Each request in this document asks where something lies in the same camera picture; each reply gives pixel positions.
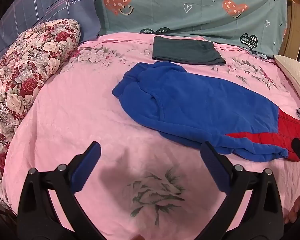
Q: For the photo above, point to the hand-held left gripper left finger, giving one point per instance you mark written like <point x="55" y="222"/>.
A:
<point x="86" y="166"/>

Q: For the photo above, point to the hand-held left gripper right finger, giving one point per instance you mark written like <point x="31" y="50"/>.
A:
<point x="215" y="167"/>

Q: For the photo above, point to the blue and red pants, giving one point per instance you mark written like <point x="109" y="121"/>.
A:
<point x="195" y="107"/>

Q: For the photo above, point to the person's right hand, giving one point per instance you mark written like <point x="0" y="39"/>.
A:
<point x="295" y="210"/>

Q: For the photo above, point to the pink floral bed sheet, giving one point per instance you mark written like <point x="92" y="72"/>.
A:
<point x="72" y="120"/>

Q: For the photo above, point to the white textured pillow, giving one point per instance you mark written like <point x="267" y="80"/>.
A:
<point x="296" y="75"/>

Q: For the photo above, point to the red floral quilt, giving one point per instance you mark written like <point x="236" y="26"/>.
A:
<point x="27" y="80"/>

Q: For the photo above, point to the dark green folded cloth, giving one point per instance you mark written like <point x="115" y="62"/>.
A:
<point x="187" y="51"/>

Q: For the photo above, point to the wooden headboard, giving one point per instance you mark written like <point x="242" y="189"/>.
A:
<point x="293" y="27"/>

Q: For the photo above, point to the green heart-print pillow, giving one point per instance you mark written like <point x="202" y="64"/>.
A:
<point x="195" y="7"/>

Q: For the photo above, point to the blue plaid pillow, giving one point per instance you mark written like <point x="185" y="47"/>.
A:
<point x="52" y="7"/>

